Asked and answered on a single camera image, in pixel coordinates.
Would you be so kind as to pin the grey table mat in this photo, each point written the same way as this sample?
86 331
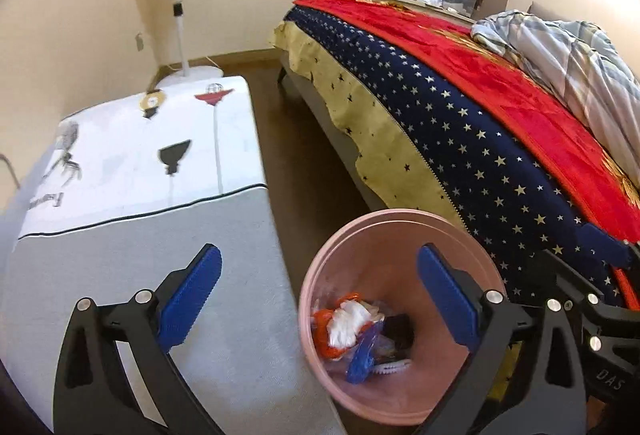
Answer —
240 315

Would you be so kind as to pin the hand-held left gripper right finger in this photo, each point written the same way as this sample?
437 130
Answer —
447 295

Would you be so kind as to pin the large pale foam net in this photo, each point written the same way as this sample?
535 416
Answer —
347 322

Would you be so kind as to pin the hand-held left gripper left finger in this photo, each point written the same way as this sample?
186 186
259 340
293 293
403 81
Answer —
192 295

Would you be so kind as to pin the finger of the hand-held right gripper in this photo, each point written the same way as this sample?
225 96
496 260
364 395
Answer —
605 245
600 310

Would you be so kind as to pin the red patterned blanket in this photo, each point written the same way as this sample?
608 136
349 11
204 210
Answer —
500 80

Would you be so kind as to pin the striped blue white quilt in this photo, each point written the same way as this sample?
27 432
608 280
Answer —
575 60

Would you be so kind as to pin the white printed cloth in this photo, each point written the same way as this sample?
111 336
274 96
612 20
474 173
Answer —
125 165

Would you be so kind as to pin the grey headboard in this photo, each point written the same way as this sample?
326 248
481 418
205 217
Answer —
537 8

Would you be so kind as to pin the pink plastic bin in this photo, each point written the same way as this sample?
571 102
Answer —
350 265

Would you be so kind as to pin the blue plastic piece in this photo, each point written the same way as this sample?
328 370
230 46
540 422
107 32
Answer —
361 357

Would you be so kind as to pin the white crumpled cloth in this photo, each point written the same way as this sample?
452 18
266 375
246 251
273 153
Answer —
424 0

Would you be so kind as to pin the black plastic wrapper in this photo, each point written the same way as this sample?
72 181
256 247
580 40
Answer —
400 332

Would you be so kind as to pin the bed with red blanket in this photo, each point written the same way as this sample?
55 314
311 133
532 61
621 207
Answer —
450 140

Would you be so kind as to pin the grey bed frame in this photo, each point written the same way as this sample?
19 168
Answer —
325 125

